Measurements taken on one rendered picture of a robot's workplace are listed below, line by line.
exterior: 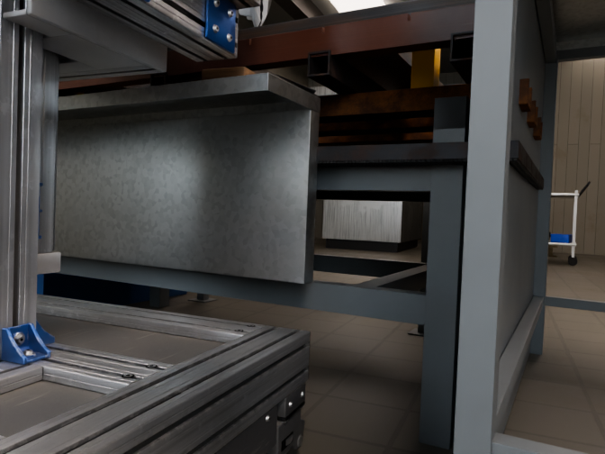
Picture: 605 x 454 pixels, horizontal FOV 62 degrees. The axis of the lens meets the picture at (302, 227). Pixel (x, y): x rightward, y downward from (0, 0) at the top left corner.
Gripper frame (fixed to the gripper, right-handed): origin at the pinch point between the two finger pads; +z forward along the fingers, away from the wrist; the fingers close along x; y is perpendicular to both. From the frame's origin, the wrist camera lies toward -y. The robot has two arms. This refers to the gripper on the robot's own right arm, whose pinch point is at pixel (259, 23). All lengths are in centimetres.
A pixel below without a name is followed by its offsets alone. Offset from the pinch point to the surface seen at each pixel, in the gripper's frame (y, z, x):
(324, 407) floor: -26, 93, 6
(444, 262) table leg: -52, 57, 11
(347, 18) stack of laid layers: -30.2, 7.3, 12.0
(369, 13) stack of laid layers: -35.2, 7.1, 12.0
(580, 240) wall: -85, 73, -726
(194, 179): 2.2, 41.7, 20.5
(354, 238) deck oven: 166, 78, -474
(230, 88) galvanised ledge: -18.9, 26.7, 36.5
